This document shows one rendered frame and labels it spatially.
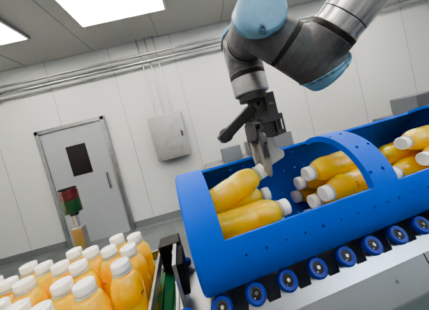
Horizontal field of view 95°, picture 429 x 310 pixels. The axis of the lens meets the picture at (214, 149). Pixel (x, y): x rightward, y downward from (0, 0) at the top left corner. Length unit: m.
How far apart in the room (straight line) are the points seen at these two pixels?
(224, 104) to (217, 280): 3.58
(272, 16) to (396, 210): 0.49
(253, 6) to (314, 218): 0.41
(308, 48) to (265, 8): 0.10
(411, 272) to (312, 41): 0.57
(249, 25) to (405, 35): 5.64
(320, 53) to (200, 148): 3.45
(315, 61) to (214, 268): 0.42
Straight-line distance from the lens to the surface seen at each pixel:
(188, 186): 0.43
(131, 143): 4.00
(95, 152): 4.21
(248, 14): 0.41
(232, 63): 0.53
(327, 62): 0.44
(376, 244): 0.64
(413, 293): 0.71
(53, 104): 4.68
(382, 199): 0.57
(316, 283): 0.57
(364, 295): 0.64
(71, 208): 0.94
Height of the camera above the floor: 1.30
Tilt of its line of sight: 3 degrees down
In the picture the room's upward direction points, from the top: 14 degrees counter-clockwise
